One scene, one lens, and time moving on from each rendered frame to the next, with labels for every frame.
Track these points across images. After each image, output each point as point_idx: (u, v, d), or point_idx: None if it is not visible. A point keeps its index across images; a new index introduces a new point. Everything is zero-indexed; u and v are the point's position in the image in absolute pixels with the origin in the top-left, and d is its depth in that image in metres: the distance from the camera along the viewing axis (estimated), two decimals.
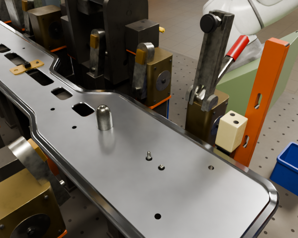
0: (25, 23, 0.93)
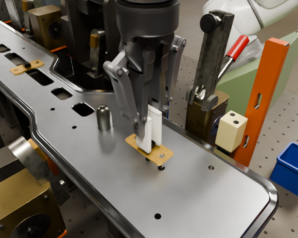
0: (25, 23, 0.93)
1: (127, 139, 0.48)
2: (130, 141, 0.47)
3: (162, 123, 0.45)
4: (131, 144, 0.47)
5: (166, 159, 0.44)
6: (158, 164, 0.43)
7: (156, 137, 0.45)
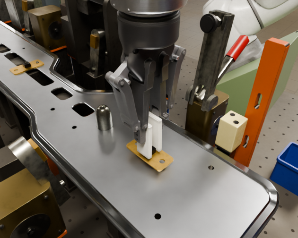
0: (25, 23, 0.93)
1: (128, 145, 0.49)
2: (131, 147, 0.48)
3: (162, 130, 0.46)
4: (132, 149, 0.48)
5: (166, 165, 0.45)
6: (158, 169, 0.44)
7: (156, 143, 0.46)
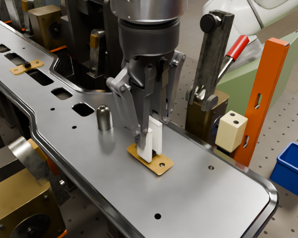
0: (25, 23, 0.93)
1: (129, 148, 0.49)
2: (132, 150, 0.49)
3: (162, 133, 0.46)
4: (132, 153, 0.48)
5: (166, 168, 0.45)
6: (158, 173, 0.45)
7: (156, 147, 0.46)
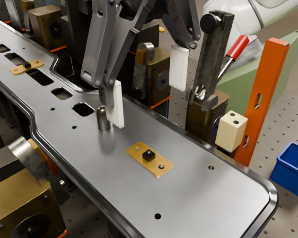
0: (25, 23, 0.93)
1: (128, 150, 0.49)
2: (131, 152, 0.49)
3: (187, 66, 0.42)
4: (132, 155, 0.48)
5: (165, 170, 0.46)
6: (158, 175, 0.45)
7: (180, 80, 0.42)
